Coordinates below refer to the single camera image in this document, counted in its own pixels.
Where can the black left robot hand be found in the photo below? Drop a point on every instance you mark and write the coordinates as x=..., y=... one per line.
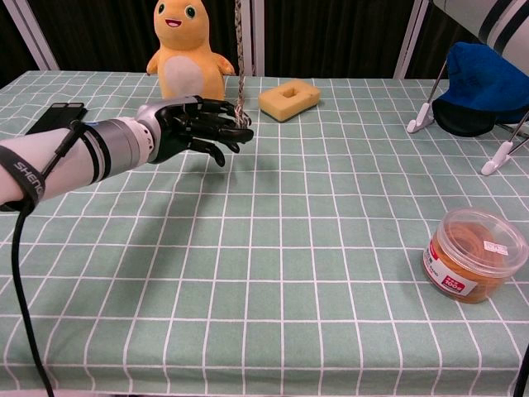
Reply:
x=182, y=124

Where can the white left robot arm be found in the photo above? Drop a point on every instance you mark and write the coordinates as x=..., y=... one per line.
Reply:
x=111, y=144

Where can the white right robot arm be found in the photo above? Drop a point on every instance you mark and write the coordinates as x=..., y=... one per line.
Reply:
x=496, y=20

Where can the orange plush toy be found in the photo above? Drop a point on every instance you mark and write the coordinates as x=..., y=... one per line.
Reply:
x=186, y=54

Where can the black curtain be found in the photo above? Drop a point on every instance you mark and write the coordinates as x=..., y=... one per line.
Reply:
x=103, y=33

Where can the black folding stand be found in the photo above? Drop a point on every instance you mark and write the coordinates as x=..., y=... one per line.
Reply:
x=58, y=116

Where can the yellow sponge with hole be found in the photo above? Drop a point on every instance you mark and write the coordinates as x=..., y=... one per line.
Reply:
x=306, y=97

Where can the green checked tablecloth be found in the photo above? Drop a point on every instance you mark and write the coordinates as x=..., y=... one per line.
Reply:
x=264, y=256

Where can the blue cloth cap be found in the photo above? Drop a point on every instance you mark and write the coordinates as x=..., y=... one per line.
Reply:
x=479, y=78

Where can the clear tub of rubber bands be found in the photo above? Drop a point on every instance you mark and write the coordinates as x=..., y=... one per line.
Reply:
x=454, y=264

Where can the white metal rack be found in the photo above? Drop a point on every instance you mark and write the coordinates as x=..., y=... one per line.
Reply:
x=498, y=159

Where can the white frame post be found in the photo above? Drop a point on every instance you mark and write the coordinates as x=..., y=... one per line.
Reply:
x=409, y=45
x=255, y=37
x=33, y=33

